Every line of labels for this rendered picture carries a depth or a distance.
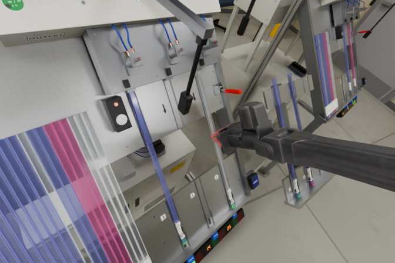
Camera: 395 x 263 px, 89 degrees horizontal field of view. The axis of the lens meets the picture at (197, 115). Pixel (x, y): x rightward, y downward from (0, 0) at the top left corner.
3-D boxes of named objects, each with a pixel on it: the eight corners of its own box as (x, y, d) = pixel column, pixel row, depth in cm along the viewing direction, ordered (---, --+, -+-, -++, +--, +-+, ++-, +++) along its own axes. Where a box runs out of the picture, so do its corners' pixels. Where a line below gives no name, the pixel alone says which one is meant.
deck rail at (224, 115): (238, 189, 85) (251, 195, 80) (236, 192, 84) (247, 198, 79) (195, 12, 67) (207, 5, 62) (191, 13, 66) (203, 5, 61)
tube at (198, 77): (233, 205, 76) (235, 206, 75) (230, 207, 75) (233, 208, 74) (198, 74, 63) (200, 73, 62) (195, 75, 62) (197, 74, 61)
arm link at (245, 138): (263, 155, 50) (275, 146, 53) (256, 129, 49) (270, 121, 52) (241, 152, 55) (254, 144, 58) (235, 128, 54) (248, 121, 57)
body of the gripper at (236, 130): (214, 134, 58) (233, 135, 52) (237, 121, 64) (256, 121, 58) (221, 154, 59) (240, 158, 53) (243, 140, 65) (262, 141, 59)
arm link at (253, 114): (272, 159, 44) (297, 145, 47) (260, 109, 42) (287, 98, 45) (237, 150, 54) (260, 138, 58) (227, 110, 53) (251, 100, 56)
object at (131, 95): (184, 239, 63) (187, 242, 62) (181, 242, 62) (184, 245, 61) (129, 83, 50) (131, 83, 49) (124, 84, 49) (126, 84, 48)
